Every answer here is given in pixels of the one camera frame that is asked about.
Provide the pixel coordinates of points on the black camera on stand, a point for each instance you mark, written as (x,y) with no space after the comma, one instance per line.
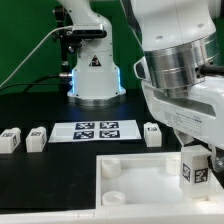
(70,39)

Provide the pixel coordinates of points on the white square table top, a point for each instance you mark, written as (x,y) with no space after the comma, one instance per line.
(145,179)

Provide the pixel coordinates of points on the white sheet with tags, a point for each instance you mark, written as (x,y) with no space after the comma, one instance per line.
(83,131)

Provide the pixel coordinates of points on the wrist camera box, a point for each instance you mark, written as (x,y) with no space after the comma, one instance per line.
(141,69)

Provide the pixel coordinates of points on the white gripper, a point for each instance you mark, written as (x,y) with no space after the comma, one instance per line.
(199,115)

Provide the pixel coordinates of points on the white obstacle fixture rail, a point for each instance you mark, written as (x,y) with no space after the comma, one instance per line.
(200,213)

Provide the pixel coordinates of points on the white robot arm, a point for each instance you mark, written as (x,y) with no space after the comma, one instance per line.
(182,82)

